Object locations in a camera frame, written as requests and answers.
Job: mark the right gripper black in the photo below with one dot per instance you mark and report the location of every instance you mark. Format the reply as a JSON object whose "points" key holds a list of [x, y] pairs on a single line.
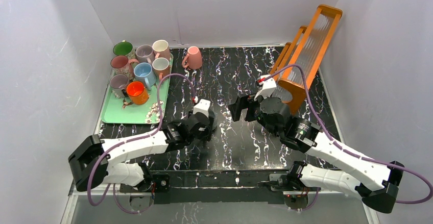
{"points": [[245, 106]]}

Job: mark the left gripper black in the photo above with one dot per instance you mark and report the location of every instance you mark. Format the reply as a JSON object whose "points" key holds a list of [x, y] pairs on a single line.
{"points": [[208, 130]]}

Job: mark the orange upside-down mug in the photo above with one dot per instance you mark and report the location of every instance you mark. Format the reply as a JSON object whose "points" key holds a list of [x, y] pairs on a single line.
{"points": [[137, 93]]}

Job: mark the salmon upside-down mug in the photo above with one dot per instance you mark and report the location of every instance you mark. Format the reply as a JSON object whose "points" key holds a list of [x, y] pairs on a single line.
{"points": [[161, 67]]}

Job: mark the light blue upside-down mug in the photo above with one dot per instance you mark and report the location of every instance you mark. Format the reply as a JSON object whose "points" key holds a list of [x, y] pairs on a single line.
{"points": [[144, 73]]}

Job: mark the pinkish mug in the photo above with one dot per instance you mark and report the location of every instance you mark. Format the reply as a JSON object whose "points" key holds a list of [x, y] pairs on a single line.
{"points": [[118, 84]]}

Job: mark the lavender ribbed mug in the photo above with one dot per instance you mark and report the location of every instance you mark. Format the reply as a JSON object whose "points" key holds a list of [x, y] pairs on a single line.
{"points": [[145, 54]]}

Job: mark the pink patterned mug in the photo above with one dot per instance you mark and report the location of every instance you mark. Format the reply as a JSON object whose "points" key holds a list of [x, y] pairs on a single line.
{"points": [[123, 65]]}

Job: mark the cream cartoon mug green interior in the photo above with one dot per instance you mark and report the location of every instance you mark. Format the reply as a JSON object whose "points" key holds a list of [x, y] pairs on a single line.
{"points": [[124, 48]]}

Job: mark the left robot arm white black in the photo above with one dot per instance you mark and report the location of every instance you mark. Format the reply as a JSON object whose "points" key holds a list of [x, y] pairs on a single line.
{"points": [[115, 169]]}

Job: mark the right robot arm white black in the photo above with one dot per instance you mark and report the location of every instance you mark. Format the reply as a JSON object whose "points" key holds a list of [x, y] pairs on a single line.
{"points": [[374, 184]]}

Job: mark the pink upside-down mug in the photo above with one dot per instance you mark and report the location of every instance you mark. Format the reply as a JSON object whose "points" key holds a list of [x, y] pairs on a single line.
{"points": [[193, 58]]}

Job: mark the orange wooden dish rack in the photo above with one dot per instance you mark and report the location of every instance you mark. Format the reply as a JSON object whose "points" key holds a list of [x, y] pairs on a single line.
{"points": [[306, 50]]}

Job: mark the green floral serving tray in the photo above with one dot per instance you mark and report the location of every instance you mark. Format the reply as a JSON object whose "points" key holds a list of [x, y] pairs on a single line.
{"points": [[122, 110]]}

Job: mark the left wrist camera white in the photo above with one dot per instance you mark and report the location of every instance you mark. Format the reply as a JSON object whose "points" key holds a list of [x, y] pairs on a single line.
{"points": [[201, 106]]}

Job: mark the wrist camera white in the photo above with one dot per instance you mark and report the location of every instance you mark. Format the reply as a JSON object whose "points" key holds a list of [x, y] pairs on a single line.
{"points": [[201, 106], [267, 86]]}

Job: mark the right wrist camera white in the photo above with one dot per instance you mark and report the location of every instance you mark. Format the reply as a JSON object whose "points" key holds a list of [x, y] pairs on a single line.
{"points": [[267, 86]]}

